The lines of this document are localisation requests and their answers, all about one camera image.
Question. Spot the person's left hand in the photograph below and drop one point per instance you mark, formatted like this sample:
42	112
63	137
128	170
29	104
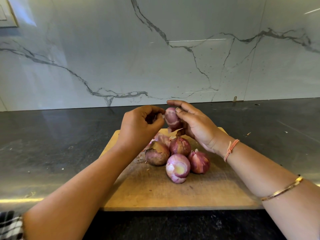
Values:
137	130

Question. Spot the person's right hand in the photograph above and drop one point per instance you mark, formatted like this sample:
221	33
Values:
200	126

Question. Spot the pile of onion peels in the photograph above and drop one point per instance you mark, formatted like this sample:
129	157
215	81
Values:
161	138

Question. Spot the small red onion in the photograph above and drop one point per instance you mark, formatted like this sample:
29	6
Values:
171	118

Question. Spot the brownish red onion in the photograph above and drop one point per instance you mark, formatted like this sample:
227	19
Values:
158	153

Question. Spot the red onion with pale patch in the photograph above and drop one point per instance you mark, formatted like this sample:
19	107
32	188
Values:
178	168

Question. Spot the person's left forearm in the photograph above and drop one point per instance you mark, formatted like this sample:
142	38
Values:
75	202

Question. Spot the person's right forearm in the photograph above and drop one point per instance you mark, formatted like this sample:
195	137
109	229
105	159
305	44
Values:
272	190

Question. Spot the wooden cutting board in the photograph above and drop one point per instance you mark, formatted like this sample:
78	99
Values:
145	192

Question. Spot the gold bangle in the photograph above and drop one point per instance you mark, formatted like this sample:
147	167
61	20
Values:
282	190

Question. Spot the black white plaid sleeve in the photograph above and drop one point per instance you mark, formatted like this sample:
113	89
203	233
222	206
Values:
10	228

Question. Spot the small brown wall-edge object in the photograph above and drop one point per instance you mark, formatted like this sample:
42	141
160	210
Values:
234	99

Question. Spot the white wall switch plate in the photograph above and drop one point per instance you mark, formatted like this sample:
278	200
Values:
7	11

